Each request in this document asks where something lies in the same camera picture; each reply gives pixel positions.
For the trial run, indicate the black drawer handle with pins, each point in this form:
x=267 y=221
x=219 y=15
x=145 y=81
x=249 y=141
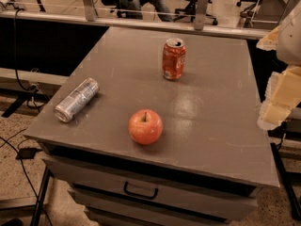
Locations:
x=147 y=193

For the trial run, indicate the red coke can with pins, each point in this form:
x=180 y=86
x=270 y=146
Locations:
x=173 y=58

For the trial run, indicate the seated person legs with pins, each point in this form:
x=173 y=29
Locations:
x=133 y=9

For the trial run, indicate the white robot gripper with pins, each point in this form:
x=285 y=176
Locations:
x=290 y=42

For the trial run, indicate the silver energy drink can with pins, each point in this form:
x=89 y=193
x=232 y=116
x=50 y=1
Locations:
x=76 y=100

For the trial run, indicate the red apple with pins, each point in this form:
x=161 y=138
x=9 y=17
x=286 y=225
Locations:
x=145 y=127

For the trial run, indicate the black power adapter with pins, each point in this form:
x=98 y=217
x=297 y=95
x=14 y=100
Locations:
x=27 y=153

